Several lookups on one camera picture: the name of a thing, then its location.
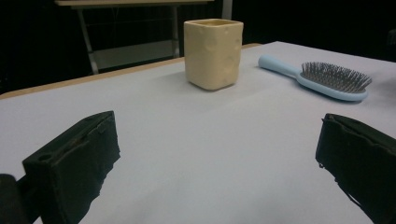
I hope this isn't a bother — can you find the white metal stand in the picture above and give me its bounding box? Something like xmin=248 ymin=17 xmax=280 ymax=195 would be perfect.
xmin=54 ymin=0 xmax=233 ymax=76

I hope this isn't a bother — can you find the beige square cup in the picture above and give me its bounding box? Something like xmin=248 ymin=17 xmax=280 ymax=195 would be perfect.
xmin=183 ymin=18 xmax=245 ymax=91

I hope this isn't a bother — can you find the white table mat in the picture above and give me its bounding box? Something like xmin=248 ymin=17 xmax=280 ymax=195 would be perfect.
xmin=0 ymin=41 xmax=396 ymax=224

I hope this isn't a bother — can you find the light blue hairbrush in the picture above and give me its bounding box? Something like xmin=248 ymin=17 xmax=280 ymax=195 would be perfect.
xmin=257 ymin=54 xmax=374 ymax=103

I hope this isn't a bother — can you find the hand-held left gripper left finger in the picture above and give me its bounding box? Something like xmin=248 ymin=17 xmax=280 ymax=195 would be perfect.
xmin=21 ymin=110 xmax=121 ymax=224

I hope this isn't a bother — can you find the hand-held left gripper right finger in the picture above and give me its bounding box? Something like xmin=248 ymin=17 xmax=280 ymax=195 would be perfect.
xmin=315 ymin=113 xmax=396 ymax=224

